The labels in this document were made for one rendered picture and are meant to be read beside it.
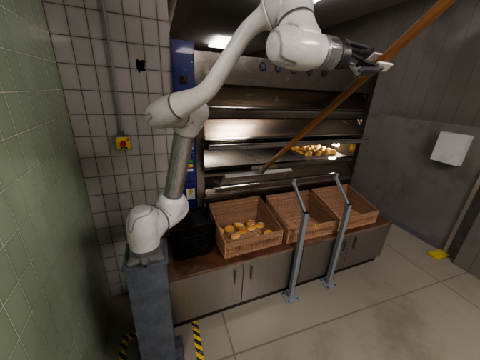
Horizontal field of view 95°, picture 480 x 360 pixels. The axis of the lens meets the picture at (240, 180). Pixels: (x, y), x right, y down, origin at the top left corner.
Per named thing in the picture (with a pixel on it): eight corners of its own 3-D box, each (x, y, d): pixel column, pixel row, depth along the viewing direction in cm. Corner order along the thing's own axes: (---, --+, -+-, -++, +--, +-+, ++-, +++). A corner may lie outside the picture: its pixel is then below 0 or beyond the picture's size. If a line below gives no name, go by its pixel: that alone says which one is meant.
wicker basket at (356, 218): (306, 209, 262) (310, 188, 251) (342, 203, 283) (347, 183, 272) (337, 232, 221) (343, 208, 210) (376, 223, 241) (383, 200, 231)
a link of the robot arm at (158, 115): (161, 88, 79) (186, 89, 90) (131, 105, 88) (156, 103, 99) (174, 124, 82) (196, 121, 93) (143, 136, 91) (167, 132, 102)
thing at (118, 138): (117, 148, 162) (115, 134, 158) (132, 147, 166) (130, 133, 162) (116, 151, 156) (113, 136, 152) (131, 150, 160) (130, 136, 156)
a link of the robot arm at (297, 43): (334, 57, 58) (326, 11, 59) (284, 49, 52) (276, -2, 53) (308, 79, 68) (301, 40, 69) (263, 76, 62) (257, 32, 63)
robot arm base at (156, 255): (125, 273, 106) (123, 264, 104) (129, 245, 126) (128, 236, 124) (164, 266, 112) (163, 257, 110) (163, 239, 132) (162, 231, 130)
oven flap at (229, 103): (204, 108, 175) (201, 82, 174) (364, 112, 242) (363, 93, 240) (205, 107, 171) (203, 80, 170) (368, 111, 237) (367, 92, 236)
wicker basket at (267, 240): (207, 227, 218) (206, 202, 207) (257, 217, 240) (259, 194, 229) (223, 260, 177) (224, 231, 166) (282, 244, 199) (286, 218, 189)
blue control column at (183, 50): (166, 198, 392) (154, 63, 311) (175, 197, 398) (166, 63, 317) (184, 280, 228) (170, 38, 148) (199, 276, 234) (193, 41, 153)
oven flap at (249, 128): (204, 140, 185) (202, 117, 184) (358, 135, 252) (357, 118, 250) (206, 140, 181) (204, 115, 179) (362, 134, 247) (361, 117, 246)
